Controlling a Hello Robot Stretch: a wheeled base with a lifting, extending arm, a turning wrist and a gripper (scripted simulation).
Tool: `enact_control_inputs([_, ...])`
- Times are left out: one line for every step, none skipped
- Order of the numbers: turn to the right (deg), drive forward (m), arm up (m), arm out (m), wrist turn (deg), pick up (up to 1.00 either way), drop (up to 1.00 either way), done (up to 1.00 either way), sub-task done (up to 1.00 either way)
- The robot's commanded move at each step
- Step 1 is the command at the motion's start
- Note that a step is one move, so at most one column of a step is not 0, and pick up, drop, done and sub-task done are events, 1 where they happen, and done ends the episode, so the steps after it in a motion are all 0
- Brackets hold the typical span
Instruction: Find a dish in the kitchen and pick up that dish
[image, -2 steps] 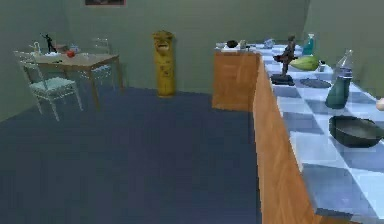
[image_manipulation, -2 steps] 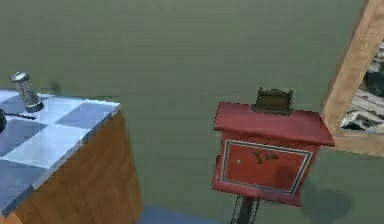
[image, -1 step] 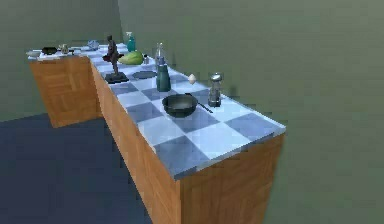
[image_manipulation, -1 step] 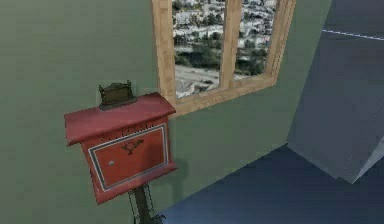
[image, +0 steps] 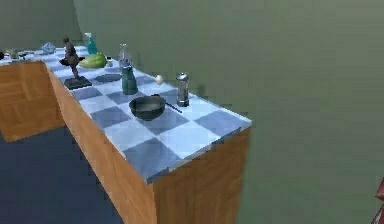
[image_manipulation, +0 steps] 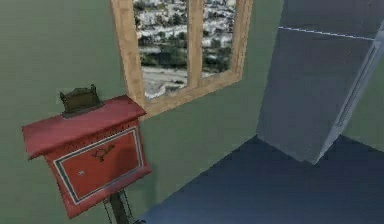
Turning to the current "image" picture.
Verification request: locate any red chair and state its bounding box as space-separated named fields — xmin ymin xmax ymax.
xmin=371 ymin=178 xmax=384 ymax=224

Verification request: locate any small grey kitchen item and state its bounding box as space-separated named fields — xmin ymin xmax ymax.
xmin=5 ymin=48 xmax=21 ymax=61

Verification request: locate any green lettuce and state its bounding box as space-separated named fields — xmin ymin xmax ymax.
xmin=78 ymin=53 xmax=108 ymax=70

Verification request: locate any grey metal shaker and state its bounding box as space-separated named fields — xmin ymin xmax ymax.
xmin=175 ymin=72 xmax=191 ymax=108

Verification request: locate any dark green bowl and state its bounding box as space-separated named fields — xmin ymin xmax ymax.
xmin=128 ymin=95 xmax=167 ymax=122

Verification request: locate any black thin utensil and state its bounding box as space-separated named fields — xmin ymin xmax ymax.
xmin=151 ymin=93 xmax=183 ymax=114

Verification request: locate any wooden counter with checkered top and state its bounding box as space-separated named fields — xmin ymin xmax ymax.
xmin=0 ymin=45 xmax=253 ymax=224

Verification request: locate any dark figurine statue on base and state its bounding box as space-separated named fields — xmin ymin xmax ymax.
xmin=59 ymin=36 xmax=93 ymax=91

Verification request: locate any dark green glass bottle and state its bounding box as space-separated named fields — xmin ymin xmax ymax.
xmin=118 ymin=43 xmax=139 ymax=96

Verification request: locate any teal spray bottle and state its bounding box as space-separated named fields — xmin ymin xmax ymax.
xmin=83 ymin=32 xmax=99 ymax=55

